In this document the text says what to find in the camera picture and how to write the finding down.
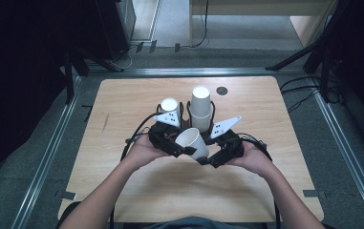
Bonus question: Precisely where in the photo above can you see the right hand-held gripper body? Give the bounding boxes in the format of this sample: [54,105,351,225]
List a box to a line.
[209,114,246,160]

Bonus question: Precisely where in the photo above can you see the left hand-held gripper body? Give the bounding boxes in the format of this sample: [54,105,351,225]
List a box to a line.
[148,111,182,149]

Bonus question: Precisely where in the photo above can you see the white paper cup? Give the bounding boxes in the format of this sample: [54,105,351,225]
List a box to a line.
[190,85,212,117]
[160,97,182,121]
[189,109,213,134]
[174,127,210,161]

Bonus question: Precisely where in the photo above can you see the person's left hand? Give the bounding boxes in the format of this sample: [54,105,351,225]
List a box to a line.
[122,134,172,174]

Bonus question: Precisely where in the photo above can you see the person's right hand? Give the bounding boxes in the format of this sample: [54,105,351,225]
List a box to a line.
[226,142,278,179]

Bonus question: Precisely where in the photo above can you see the person's grey-blue shirt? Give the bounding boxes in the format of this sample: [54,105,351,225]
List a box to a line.
[144,216,247,229]

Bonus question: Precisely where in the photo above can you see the black metal stand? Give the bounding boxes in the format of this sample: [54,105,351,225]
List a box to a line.
[62,47,126,105]

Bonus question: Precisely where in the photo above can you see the black cabinet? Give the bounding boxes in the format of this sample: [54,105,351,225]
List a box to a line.
[94,0,137,62]

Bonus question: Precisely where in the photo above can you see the black tripod stand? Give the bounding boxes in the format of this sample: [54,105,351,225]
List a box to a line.
[265,0,346,103]

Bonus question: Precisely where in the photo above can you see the light wooden desk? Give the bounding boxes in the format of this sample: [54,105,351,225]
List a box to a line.
[188,0,341,50]

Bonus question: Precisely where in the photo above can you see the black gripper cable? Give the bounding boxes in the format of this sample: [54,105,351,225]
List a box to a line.
[237,132,282,229]
[109,112,163,229]

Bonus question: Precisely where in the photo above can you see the metal floor rail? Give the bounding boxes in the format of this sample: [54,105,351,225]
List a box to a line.
[306,75,364,229]
[10,75,83,229]
[85,67,303,77]

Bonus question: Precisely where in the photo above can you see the white floor cable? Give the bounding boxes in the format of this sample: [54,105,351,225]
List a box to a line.
[111,45,139,73]

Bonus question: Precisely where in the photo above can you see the black floor cables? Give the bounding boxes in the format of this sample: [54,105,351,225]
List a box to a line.
[279,74,345,114]

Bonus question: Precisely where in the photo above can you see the black hanging cable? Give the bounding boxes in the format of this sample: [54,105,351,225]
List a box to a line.
[190,0,210,50]

